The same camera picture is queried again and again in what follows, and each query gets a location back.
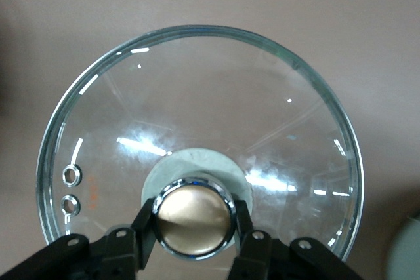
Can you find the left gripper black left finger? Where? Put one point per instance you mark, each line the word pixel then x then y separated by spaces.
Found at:
pixel 108 253

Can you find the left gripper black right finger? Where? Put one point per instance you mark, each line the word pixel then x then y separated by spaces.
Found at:
pixel 269 260

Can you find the glass pot lid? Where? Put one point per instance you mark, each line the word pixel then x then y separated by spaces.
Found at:
pixel 197 96

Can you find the stainless steel pot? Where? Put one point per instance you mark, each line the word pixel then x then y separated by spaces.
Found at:
pixel 408 253

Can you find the brown table mat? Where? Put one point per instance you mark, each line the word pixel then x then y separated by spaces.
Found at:
pixel 65 4

